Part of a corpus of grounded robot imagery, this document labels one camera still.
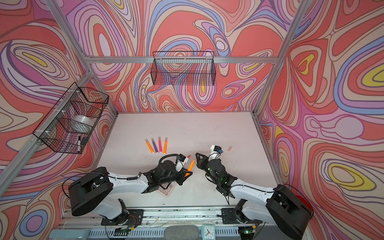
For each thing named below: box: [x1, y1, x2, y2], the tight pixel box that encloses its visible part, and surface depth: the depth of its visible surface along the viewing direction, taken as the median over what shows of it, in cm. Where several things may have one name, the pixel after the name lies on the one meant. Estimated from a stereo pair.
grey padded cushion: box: [163, 225, 200, 240], surface depth 68 cm
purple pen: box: [151, 138, 159, 153], surface depth 101 cm
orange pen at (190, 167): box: [185, 158, 196, 177], surface depth 82 cm
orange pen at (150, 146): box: [145, 138, 155, 154], surface depth 101 cm
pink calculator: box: [156, 182, 176, 197], surface depth 82 cm
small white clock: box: [202, 224, 216, 240], surface depth 69 cm
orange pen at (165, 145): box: [163, 137, 168, 154], surface depth 103 cm
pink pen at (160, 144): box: [158, 136, 163, 153], surface depth 103 cm
